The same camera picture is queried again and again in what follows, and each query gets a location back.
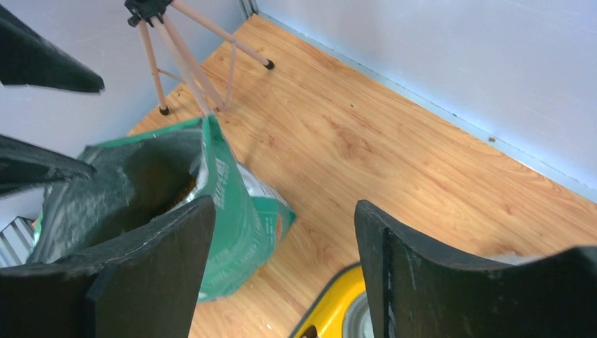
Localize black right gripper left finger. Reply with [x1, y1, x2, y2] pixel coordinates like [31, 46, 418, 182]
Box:
[1, 196, 216, 337]

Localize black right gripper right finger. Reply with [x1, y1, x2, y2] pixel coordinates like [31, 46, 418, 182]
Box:
[354, 200, 596, 337]

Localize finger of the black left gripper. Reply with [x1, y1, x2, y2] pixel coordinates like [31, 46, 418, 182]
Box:
[1, 135, 96, 196]
[1, 6, 105, 93]

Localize green pet food bag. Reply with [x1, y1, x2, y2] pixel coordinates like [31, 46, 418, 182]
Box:
[27, 117, 296, 302]

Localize yellow double bowl feeder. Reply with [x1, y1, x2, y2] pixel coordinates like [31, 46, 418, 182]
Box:
[289, 263, 374, 338]

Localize pink music stand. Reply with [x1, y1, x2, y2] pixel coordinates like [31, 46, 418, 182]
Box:
[124, 0, 275, 115]

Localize aluminium frame rail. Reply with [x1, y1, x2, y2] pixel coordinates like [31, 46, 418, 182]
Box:
[1, 217, 34, 268]

